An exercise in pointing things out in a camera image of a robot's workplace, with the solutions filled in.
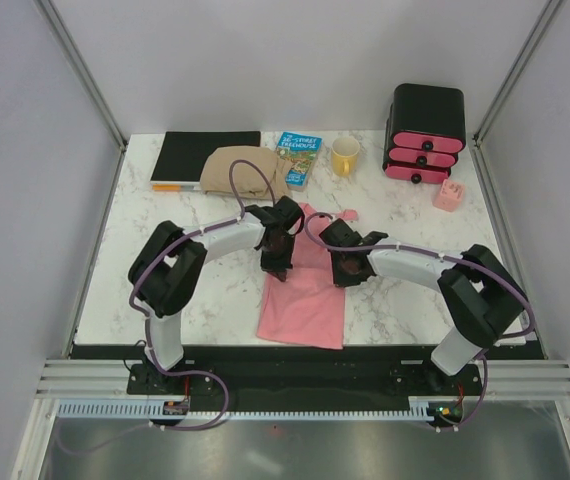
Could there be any pink t shirt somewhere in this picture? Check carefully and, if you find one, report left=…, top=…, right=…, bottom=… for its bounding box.
left=256, top=202, right=360, bottom=351

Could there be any beige t shirt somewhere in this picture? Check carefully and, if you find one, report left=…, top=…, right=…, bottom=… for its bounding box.
left=200, top=146, right=290, bottom=200

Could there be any yellow mug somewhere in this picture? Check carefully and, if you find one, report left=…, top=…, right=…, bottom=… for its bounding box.
left=331, top=136, right=361, bottom=177

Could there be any pink cube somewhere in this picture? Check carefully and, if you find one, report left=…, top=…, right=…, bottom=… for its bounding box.
left=433, top=179, right=466, bottom=212

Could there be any black pink drawer unit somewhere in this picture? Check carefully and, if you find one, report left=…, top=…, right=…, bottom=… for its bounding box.
left=382, top=83, right=466, bottom=185

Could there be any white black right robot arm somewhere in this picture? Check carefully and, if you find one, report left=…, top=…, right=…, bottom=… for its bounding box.
left=316, top=219, right=531, bottom=394

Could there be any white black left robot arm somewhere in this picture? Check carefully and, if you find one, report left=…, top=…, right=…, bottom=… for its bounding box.
left=127, top=196, right=306, bottom=394

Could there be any blue treehouse book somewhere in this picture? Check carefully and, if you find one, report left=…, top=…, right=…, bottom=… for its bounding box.
left=275, top=132, right=323, bottom=191

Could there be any black notebook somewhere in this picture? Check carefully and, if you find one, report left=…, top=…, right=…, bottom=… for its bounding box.
left=150, top=131, right=261, bottom=187

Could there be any orange pencil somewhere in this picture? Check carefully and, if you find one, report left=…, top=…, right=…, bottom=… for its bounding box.
left=152, top=184, right=201, bottom=193

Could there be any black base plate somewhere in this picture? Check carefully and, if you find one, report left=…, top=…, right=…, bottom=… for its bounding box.
left=67, top=343, right=549, bottom=414

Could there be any right aluminium frame post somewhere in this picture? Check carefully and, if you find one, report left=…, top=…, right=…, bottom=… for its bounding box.
left=472, top=0, right=566, bottom=146

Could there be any aluminium frame post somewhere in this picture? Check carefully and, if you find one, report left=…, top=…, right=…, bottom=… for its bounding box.
left=34, top=0, right=130, bottom=147
left=472, top=0, right=566, bottom=146

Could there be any aluminium front rail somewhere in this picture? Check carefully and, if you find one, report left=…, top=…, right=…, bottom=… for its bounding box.
left=37, top=360, right=570, bottom=400

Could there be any white slotted cable duct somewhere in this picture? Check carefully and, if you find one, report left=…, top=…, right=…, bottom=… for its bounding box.
left=57, top=399, right=464, bottom=421

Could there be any left aluminium frame post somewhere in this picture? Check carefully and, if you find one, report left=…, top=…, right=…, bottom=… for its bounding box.
left=34, top=0, right=130, bottom=147

